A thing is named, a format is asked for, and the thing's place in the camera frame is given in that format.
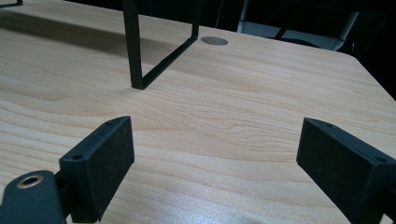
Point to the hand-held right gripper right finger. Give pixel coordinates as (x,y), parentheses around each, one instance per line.
(339,168)

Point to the black metal shelf frame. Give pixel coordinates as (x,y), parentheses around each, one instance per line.
(134,46)

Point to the grey chair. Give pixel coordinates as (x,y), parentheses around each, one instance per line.
(295,31)

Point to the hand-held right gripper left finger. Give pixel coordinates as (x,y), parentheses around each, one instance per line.
(102,161)

